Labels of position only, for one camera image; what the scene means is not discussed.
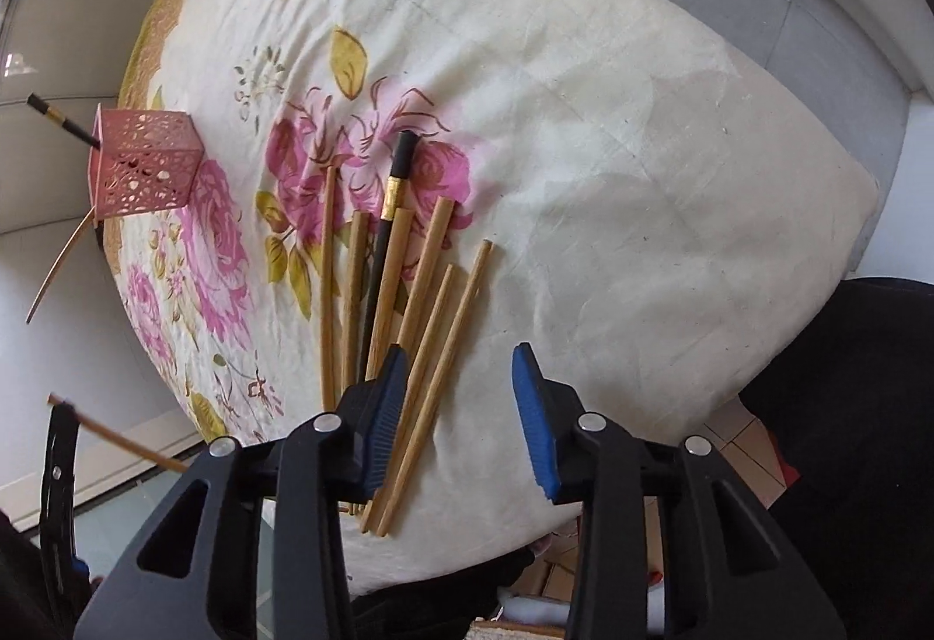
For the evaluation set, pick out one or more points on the floral tablecloth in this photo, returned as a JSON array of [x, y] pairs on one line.
[[584, 173]]

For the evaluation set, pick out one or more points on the cardboard box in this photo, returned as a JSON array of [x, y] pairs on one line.
[[755, 450]]

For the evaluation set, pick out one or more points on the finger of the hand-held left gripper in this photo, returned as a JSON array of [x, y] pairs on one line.
[[52, 487]]

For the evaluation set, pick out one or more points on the black chopstick with gold band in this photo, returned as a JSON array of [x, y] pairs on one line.
[[58, 118], [398, 173]]

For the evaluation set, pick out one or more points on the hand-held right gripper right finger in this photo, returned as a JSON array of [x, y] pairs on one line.
[[536, 421]]

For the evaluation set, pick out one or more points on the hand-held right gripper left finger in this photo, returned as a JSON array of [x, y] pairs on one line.
[[387, 414]]

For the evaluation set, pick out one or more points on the pink perforated chopstick holder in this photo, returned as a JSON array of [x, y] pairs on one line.
[[146, 173]]

